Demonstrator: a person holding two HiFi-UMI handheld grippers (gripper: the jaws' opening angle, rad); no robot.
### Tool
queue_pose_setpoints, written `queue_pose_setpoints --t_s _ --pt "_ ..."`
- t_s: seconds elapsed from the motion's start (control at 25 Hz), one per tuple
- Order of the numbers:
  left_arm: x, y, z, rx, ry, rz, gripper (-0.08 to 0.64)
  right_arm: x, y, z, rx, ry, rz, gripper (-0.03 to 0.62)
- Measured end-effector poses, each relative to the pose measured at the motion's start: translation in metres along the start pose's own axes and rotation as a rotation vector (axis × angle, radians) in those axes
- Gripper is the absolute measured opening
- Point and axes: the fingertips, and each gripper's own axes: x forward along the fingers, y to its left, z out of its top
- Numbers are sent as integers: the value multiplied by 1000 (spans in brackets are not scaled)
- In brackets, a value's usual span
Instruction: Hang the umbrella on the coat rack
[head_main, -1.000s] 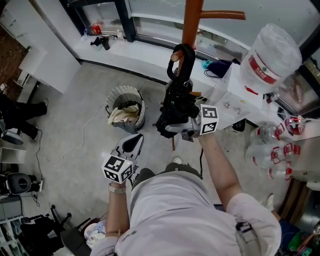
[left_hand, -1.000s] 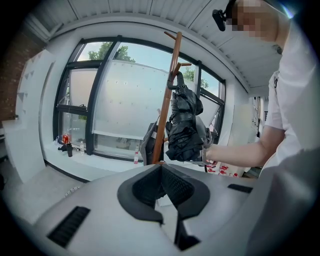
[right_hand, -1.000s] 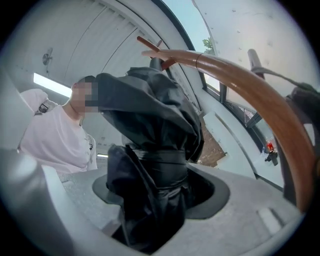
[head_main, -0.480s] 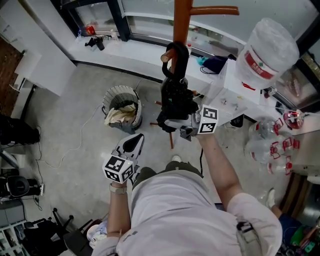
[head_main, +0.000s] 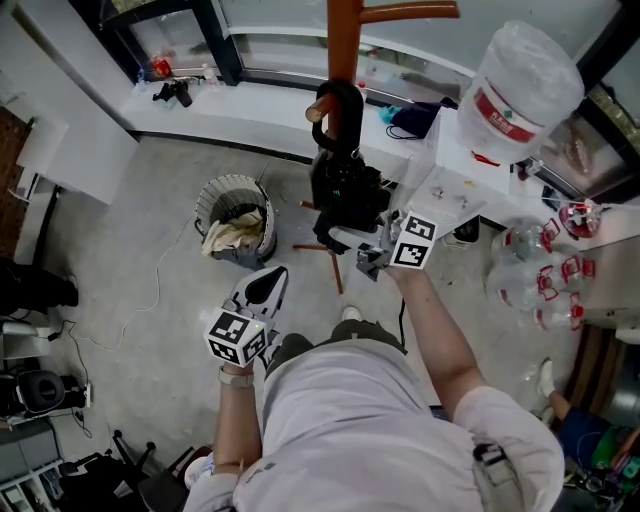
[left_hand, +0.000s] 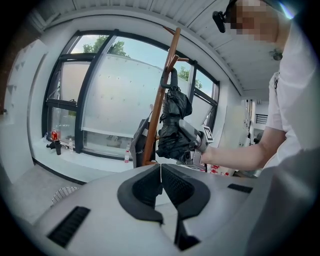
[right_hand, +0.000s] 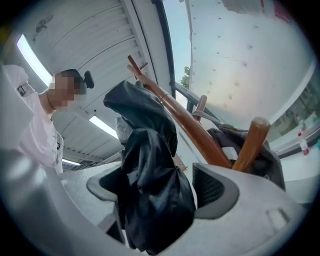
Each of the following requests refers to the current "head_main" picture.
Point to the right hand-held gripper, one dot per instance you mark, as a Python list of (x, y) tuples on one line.
[(412, 245)]

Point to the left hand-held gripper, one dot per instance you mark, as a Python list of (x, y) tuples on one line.
[(235, 335)]

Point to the black umbrella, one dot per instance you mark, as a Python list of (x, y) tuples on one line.
[(352, 120)]

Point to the brown wooden coat rack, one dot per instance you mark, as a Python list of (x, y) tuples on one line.
[(342, 40)]

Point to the person's right forearm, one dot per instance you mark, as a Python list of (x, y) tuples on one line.
[(435, 330)]

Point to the person's left forearm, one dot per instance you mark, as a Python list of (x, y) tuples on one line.
[(237, 425)]

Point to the cream cloth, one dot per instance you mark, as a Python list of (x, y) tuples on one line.
[(230, 237)]

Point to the small white black heater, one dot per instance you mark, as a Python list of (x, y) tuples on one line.
[(462, 232)]

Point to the beige wristband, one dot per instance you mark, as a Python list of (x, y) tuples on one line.
[(235, 378)]

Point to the person's olive shorts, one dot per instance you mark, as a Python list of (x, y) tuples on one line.
[(365, 335)]

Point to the white slatted waste basket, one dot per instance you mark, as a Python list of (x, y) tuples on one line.
[(225, 184)]

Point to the teal item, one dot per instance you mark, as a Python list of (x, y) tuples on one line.
[(387, 114)]

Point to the dark blue bag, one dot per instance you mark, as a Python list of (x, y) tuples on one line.
[(420, 120)]

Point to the white water dispenser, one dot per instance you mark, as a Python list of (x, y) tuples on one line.
[(490, 190)]

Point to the red tag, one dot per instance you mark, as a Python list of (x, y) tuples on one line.
[(485, 159)]

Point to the white bottle with red cap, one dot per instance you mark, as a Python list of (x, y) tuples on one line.
[(362, 94)]

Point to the person's white shirt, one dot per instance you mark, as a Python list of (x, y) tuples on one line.
[(350, 440)]

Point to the pile of light clothes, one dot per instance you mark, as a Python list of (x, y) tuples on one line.
[(200, 472)]

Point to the white power strip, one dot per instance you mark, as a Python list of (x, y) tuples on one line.
[(89, 395)]

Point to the large clear water jug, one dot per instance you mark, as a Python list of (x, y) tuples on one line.
[(520, 75)]

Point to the black handheld device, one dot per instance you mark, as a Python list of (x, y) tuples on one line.
[(180, 95)]

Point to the white plastic bottle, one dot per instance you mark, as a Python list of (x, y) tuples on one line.
[(210, 77)]

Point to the white and black padded device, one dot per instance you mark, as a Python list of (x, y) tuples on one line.
[(40, 392)]

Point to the red container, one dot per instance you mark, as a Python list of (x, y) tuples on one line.
[(161, 66)]

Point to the black office chair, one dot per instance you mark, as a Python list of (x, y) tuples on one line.
[(95, 480)]

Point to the white block cabinet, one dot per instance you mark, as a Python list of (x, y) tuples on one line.
[(75, 125)]

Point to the black window frame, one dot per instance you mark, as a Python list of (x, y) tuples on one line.
[(220, 45)]

